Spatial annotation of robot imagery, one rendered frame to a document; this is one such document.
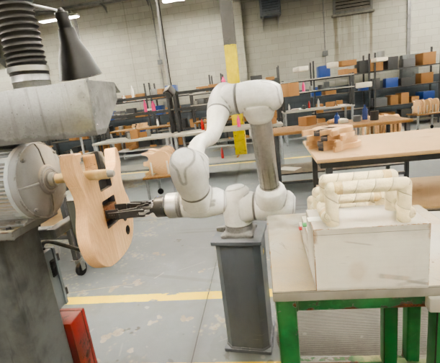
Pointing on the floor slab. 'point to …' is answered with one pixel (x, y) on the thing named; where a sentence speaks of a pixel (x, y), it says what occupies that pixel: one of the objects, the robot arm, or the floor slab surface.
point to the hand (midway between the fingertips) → (111, 211)
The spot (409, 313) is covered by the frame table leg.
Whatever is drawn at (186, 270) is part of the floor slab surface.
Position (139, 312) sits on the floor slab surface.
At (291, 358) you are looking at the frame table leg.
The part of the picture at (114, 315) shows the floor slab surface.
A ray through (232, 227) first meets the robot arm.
